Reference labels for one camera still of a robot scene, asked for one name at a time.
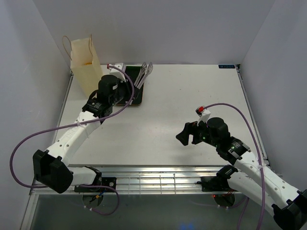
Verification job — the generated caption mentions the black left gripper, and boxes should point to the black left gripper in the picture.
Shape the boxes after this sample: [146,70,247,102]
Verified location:
[110,76,141,105]

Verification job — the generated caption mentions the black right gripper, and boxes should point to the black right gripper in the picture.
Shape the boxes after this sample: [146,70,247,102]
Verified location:
[176,117,219,148]

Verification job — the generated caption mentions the metal tongs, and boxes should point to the metal tongs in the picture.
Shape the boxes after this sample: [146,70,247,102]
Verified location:
[134,62,153,89]

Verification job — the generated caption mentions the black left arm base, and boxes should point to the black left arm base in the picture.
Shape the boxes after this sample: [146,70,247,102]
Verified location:
[74,177,117,193]

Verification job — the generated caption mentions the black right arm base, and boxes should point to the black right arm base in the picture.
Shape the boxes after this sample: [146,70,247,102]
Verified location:
[196,165,238,192]

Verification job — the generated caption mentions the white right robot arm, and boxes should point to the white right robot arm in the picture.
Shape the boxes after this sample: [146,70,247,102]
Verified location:
[176,117,307,230]

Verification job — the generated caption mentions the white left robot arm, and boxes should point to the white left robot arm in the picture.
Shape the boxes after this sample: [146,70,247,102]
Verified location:
[33,75,134,194]

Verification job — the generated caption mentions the cream paper bag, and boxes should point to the cream paper bag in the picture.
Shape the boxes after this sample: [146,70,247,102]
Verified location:
[62,35,103,98]

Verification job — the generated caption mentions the blue table label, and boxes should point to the blue table label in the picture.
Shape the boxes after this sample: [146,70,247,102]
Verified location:
[218,65,236,69]

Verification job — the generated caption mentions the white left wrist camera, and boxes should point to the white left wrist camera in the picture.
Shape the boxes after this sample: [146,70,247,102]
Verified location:
[107,63,126,82]

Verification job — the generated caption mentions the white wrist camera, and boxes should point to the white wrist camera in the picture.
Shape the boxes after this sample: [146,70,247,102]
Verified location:
[107,63,126,82]
[195,106,211,126]

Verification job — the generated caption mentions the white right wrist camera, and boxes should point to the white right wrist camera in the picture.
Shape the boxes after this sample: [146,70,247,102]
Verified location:
[195,106,211,126]

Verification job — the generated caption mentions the aluminium rail frame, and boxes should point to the aluminium rail frame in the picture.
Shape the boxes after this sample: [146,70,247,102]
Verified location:
[29,165,252,195]

